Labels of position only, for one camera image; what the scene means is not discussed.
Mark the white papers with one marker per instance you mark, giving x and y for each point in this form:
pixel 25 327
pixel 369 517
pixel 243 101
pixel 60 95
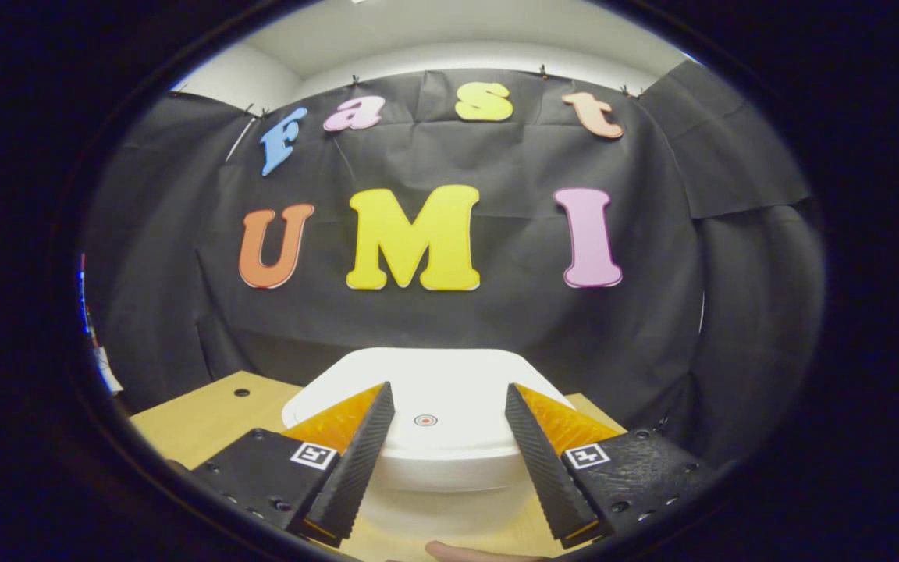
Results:
pixel 108 371

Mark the black backdrop cloth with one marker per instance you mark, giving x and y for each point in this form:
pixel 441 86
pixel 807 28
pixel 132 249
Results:
pixel 637 234

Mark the white desktop garbage bin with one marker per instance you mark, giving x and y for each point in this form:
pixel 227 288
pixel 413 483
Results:
pixel 442 390

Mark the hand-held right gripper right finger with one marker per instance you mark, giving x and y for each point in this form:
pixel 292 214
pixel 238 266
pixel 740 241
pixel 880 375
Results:
pixel 543 468

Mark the wooden desktop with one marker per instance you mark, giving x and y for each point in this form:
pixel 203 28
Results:
pixel 192 421

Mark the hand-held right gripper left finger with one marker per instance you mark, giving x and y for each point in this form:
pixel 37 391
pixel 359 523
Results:
pixel 356 468

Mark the computer monitor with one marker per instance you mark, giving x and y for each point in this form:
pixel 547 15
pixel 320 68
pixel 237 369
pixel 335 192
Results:
pixel 83 297

